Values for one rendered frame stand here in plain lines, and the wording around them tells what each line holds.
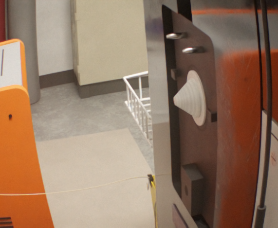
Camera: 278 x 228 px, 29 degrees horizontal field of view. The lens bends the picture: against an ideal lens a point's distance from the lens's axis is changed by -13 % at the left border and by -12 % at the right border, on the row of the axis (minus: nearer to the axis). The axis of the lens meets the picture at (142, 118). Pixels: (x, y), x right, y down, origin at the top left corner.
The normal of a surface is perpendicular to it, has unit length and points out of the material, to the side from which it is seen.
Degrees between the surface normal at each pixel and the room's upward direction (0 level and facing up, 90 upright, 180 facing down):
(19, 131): 90
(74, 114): 0
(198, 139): 90
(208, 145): 90
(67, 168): 0
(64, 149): 0
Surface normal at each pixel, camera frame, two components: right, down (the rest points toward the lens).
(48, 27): 0.24, 0.38
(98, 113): -0.07, -0.91
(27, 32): 0.59, 0.29
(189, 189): -0.97, 0.15
